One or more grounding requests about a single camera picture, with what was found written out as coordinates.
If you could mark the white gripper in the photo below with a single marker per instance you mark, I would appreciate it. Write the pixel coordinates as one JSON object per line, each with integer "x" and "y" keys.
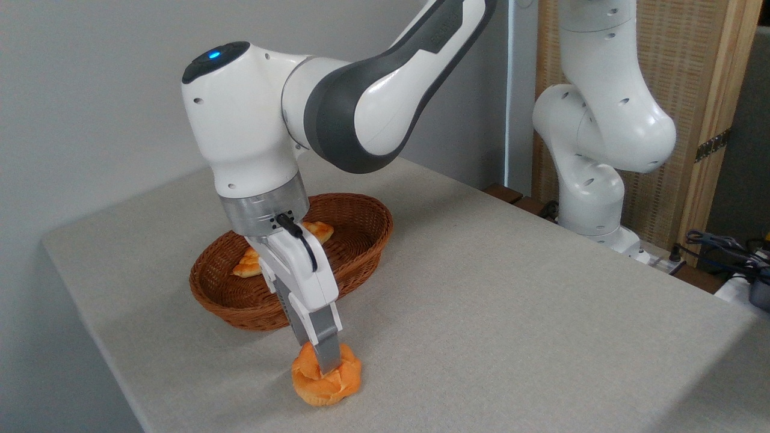
{"x": 301, "y": 276}

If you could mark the round orange bread bun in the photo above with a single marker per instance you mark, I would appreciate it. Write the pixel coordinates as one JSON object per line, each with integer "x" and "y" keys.
{"x": 337, "y": 388}

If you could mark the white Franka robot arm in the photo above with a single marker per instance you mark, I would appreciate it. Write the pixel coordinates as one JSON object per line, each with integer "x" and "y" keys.
{"x": 240, "y": 132}

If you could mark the braided golden bread loaf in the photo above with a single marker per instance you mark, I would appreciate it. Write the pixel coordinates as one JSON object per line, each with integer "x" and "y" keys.
{"x": 246, "y": 264}

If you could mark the brown wicker basket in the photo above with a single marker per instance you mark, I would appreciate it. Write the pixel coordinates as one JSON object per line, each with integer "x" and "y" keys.
{"x": 355, "y": 228}

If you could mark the brown wooden block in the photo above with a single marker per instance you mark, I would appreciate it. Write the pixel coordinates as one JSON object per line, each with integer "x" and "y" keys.
{"x": 504, "y": 193}
{"x": 530, "y": 206}

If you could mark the white power strip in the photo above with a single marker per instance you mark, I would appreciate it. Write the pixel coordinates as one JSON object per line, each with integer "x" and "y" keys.
{"x": 659, "y": 261}

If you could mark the metal screen hinge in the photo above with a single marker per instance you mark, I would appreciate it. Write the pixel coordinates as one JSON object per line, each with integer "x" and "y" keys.
{"x": 713, "y": 144}

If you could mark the white vertical post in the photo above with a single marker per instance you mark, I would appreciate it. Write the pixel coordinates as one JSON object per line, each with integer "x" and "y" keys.
{"x": 517, "y": 90}

